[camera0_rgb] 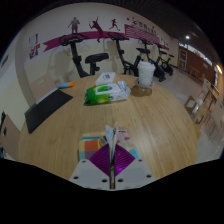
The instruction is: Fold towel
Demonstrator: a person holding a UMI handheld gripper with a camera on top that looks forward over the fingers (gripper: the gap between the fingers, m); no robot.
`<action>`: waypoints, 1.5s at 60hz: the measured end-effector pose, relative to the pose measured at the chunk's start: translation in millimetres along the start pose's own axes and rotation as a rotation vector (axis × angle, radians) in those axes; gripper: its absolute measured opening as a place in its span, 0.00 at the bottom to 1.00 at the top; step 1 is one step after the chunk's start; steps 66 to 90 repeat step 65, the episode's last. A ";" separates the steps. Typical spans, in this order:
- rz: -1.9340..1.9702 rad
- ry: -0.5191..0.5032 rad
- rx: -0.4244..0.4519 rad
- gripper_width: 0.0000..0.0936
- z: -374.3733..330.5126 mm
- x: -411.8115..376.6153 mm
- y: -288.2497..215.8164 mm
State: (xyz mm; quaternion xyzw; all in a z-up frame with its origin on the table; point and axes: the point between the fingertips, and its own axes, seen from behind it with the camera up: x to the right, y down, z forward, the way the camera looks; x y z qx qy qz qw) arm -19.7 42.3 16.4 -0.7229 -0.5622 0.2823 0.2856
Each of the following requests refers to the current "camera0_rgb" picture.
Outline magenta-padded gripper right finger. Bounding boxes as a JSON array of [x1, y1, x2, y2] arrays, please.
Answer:
[[113, 143, 157, 190]]

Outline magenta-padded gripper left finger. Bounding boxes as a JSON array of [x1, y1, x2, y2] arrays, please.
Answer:
[[69, 143, 112, 190]]

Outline colourful checked towel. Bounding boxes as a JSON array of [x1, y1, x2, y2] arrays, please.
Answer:
[[78, 122, 141, 162]]

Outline black rectangular mat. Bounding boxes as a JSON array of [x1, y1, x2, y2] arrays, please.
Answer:
[[24, 88, 74, 135]]

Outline brown round coaster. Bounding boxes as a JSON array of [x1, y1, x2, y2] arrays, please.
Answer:
[[130, 83, 154, 98]]

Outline green wet wipes pack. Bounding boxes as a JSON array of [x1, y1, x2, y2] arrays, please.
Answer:
[[83, 80, 132, 106]]

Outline beige plywood chair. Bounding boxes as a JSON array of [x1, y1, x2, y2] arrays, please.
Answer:
[[30, 72, 56, 101], [0, 113, 21, 161]]

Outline blue and orange tube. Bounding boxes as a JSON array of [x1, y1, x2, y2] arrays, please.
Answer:
[[57, 81, 76, 90]]

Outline wooden chairs group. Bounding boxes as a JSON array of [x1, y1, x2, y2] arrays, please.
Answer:
[[183, 78, 224, 141]]

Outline white tissue box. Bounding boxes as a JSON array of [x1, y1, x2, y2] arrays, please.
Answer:
[[95, 71, 117, 87]]

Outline white paper cup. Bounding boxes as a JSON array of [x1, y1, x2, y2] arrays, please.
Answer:
[[137, 61, 156, 88]]

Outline black exercise bike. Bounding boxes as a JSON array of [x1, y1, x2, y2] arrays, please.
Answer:
[[107, 31, 150, 78], [156, 46, 175, 77], [59, 33, 110, 79], [138, 38, 167, 83]]

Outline ceiling lights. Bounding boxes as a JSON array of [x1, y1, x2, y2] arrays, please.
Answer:
[[184, 34, 224, 75]]

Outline wall poster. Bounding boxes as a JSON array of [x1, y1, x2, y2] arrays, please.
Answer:
[[28, 33, 41, 60]]

